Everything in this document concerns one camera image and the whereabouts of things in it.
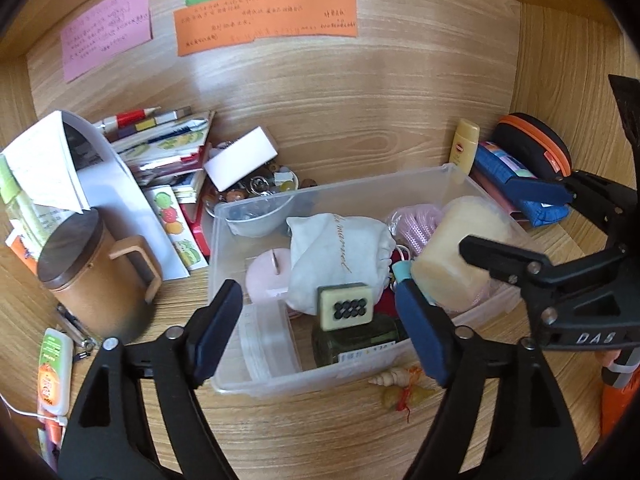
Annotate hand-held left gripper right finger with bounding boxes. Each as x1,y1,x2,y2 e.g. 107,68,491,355
394,277,583,480

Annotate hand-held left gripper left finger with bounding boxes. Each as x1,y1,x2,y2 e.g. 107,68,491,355
57,279,244,480

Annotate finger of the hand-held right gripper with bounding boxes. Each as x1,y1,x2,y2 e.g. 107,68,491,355
566,170,629,249
459,234,552,292

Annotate cream cylindrical jar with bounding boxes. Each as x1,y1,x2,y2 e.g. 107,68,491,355
410,196,523,311

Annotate pink candle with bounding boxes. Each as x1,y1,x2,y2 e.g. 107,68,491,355
245,247,296,306

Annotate large clear plastic box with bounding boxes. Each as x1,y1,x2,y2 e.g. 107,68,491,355
207,162,538,398

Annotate cream mahjong tile black dots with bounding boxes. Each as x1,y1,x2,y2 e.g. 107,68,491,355
316,282,376,332

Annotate pink cord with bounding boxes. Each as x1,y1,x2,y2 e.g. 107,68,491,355
385,202,501,301

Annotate clear plastic bowl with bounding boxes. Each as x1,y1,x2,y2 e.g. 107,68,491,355
222,192,298,238

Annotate white drawstring pouch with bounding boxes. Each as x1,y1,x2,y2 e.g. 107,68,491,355
285,212,396,317

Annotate wooden desktop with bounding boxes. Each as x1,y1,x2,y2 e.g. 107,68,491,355
0,160,626,480

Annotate small clear plastic box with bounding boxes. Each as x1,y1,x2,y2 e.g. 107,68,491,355
237,300,303,381

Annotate spiral seashell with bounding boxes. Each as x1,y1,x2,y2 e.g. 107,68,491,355
367,366,412,388

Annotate dark green glass bottle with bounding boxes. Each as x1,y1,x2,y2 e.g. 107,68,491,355
311,312,411,368

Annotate blue colourful pencil case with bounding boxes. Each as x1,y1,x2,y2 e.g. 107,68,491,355
472,142,572,228

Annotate black orange zip case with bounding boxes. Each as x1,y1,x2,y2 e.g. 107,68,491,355
492,114,572,181

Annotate fruit print card strip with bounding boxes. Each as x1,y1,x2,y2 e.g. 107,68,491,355
142,185,210,271

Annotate yellow tube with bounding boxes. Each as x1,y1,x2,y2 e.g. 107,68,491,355
448,118,481,171

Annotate brown mug with lid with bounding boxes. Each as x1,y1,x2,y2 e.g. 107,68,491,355
37,207,163,341

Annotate metal nail clipper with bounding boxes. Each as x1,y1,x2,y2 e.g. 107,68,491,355
55,302,98,348

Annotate bowl of beads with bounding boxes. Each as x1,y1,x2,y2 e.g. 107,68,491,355
202,162,301,218

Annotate white orange label tube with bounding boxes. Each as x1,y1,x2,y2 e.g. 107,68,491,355
37,327,75,416

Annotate small white box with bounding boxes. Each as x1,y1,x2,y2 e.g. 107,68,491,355
203,126,279,192

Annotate white paper sheets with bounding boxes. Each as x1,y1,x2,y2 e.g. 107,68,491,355
0,110,192,281

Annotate stack of books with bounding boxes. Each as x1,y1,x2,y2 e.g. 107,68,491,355
102,106,217,256

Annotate orange highlighter pen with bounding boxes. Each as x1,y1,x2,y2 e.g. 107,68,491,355
37,417,63,471

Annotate orange packet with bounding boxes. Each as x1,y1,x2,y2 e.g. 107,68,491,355
7,232,40,262

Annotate pale green spray bottle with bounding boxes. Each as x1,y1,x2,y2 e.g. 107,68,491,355
0,155,48,258

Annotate red white pen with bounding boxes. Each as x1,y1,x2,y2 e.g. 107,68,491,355
92,106,163,133

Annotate orange sticky note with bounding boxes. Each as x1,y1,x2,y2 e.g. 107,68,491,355
173,0,358,57

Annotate pink sticky note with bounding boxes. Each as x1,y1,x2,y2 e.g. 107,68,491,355
61,0,153,84

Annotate tan seashell red string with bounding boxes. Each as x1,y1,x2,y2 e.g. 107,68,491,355
381,365,437,418

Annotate thin white cable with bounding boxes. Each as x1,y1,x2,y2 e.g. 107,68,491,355
0,392,68,428

